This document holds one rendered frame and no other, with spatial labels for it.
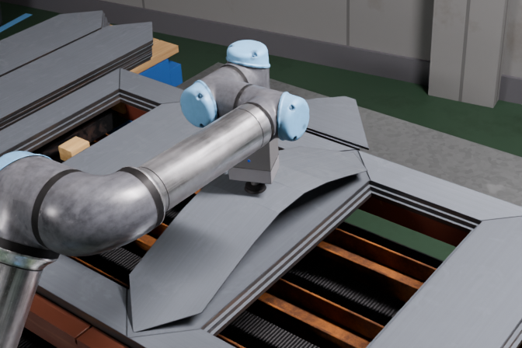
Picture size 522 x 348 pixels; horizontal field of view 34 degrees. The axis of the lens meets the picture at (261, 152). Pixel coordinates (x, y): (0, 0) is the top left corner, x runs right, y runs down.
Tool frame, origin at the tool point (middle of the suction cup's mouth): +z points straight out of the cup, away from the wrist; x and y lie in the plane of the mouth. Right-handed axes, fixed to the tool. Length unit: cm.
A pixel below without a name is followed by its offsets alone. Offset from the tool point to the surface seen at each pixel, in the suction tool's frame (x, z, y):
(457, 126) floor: -195, 93, -32
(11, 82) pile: -50, 9, 83
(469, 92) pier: -216, 87, -35
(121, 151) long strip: -23.3, 9.2, 39.6
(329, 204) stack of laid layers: -11.8, 9.2, -12.5
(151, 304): 27.4, 7.4, 12.1
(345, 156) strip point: -28.4, 7.5, -12.7
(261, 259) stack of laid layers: 8.7, 9.3, -3.1
